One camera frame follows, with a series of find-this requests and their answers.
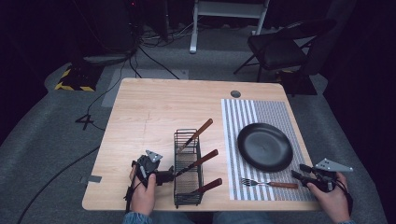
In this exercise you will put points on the person's right hand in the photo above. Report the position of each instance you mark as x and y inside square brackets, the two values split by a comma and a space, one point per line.
[336, 202]

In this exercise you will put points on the white desk frame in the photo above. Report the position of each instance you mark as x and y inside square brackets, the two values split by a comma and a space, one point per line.
[230, 8]

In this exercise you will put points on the black round plate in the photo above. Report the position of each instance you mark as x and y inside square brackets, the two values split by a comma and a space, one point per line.
[264, 147]

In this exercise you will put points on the black equipment cabinet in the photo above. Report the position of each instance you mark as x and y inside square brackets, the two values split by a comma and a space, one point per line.
[109, 28]

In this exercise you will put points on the person's left hand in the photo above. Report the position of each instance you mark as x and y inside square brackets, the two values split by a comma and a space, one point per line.
[143, 197]

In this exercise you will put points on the round table grommet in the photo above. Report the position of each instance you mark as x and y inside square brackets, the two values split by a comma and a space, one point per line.
[235, 94]

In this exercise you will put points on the black tape floor mark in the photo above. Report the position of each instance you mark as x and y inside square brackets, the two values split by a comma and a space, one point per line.
[84, 121]

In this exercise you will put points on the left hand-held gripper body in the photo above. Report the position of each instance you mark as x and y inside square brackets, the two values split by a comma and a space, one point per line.
[146, 166]

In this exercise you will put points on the striped grey placemat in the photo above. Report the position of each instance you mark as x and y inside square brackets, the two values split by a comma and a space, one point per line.
[239, 115]

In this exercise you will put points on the black yellow striped stand base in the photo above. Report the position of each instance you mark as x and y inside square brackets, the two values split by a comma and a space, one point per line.
[77, 79]

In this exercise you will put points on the black folding chair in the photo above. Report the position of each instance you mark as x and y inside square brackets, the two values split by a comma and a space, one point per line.
[277, 48]

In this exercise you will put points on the grey tape strip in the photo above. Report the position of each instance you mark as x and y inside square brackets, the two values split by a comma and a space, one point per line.
[92, 179]

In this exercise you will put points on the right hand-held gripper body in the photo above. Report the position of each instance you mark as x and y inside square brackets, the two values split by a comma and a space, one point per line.
[325, 182]

